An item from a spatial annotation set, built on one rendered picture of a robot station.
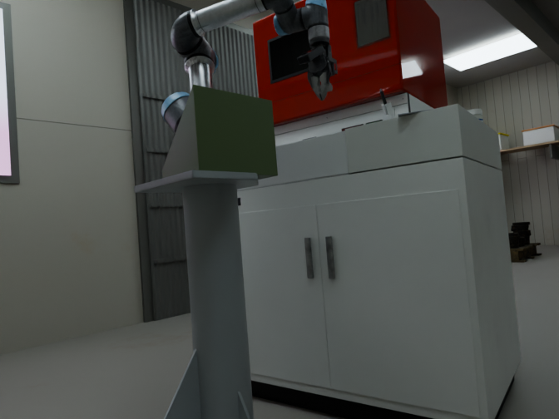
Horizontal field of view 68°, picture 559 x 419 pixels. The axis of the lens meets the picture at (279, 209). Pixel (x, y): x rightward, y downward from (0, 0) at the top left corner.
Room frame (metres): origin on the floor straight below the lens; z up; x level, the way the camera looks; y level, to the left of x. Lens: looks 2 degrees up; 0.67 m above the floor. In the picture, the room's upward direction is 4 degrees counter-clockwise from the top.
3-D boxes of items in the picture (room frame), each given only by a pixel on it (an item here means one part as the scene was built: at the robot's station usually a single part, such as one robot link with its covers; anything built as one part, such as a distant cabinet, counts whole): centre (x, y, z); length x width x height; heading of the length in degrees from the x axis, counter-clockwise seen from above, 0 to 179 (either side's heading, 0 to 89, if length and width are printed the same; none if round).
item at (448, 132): (1.49, -0.56, 0.89); 0.62 x 0.35 x 0.14; 143
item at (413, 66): (2.34, -0.48, 1.52); 0.81 x 0.75 x 0.60; 53
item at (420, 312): (1.67, -0.31, 0.41); 0.96 x 0.64 x 0.82; 53
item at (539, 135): (6.68, -4.31, 1.78); 0.46 x 0.38 x 0.26; 44
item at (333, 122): (2.09, -0.29, 1.02); 0.81 x 0.03 x 0.40; 53
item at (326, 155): (1.54, -0.04, 0.89); 0.55 x 0.09 x 0.14; 53
